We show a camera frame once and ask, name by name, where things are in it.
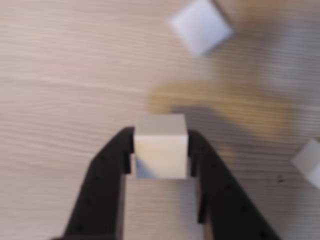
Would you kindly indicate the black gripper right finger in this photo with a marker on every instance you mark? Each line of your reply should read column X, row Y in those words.
column 225, row 200

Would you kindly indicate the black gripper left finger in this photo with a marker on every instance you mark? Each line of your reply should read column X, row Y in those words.
column 100, row 190

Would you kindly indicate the white cube block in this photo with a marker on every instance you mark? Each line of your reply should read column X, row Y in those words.
column 160, row 155
column 200, row 27
column 310, row 165

